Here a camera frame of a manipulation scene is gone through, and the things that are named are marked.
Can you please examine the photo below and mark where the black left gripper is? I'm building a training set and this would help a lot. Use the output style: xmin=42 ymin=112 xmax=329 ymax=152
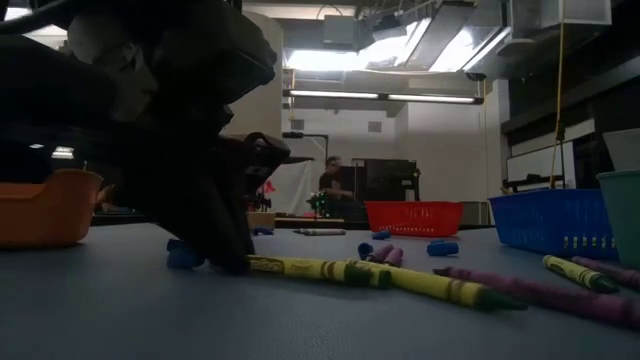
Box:
xmin=99 ymin=0 xmax=292 ymax=202

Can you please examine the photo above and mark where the yellow crayon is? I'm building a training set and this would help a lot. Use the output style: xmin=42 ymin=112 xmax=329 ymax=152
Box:
xmin=349 ymin=262 xmax=529 ymax=314
xmin=542 ymin=253 xmax=620 ymax=295
xmin=246 ymin=253 xmax=394 ymax=291

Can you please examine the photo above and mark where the white shade wooden base lamp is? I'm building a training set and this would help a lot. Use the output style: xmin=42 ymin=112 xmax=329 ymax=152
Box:
xmin=219 ymin=10 xmax=285 ymax=231

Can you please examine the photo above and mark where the white hanging sheet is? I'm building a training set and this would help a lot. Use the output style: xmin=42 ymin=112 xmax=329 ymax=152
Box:
xmin=272 ymin=159 xmax=315 ymax=216

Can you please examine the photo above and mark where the dark device with green lights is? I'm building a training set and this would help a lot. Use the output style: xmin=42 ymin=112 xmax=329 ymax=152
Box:
xmin=305 ymin=190 xmax=331 ymax=217

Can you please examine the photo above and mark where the person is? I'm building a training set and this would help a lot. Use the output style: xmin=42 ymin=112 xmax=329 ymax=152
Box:
xmin=318 ymin=154 xmax=369 ymax=221

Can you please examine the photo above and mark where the ceiling light strip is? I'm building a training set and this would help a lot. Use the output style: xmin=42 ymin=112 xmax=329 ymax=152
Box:
xmin=288 ymin=88 xmax=381 ymax=100
xmin=386 ymin=93 xmax=476 ymax=105

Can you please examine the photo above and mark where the grey ceiling unit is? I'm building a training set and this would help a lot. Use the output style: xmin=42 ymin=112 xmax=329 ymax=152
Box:
xmin=322 ymin=13 xmax=362 ymax=49

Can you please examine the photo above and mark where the orange plastic bin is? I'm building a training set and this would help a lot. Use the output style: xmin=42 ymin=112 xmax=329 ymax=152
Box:
xmin=0 ymin=168 xmax=115 ymax=250

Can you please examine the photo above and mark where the black cabinet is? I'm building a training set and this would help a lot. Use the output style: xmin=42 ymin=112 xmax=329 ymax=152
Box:
xmin=339 ymin=158 xmax=421 ymax=223

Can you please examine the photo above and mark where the red mesh basket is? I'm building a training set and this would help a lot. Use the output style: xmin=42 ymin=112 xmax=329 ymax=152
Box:
xmin=363 ymin=200 xmax=465 ymax=239

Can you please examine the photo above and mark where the grey box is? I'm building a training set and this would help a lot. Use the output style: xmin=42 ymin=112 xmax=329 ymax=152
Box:
xmin=459 ymin=200 xmax=494 ymax=227

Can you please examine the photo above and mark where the whiteboard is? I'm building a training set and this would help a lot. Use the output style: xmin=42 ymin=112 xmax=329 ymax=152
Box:
xmin=506 ymin=141 xmax=577 ymax=184

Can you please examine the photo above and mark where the blue mesh basket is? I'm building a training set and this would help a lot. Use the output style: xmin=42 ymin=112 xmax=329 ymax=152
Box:
xmin=488 ymin=188 xmax=619 ymax=261

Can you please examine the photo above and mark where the green plastic bin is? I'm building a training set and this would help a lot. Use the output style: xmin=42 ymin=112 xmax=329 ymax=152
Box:
xmin=595 ymin=169 xmax=640 ymax=271

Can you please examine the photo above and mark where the white container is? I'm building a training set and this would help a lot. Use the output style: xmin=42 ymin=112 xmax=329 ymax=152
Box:
xmin=602 ymin=128 xmax=640 ymax=171

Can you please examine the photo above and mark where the black table frame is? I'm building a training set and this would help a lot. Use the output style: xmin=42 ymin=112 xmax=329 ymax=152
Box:
xmin=89 ymin=212 xmax=501 ymax=231

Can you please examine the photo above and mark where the black camera stand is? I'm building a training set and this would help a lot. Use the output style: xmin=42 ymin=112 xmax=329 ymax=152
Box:
xmin=281 ymin=130 xmax=331 ymax=166

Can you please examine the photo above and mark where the yellow hanging cable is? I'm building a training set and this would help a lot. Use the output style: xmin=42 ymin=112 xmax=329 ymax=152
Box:
xmin=548 ymin=19 xmax=567 ymax=190

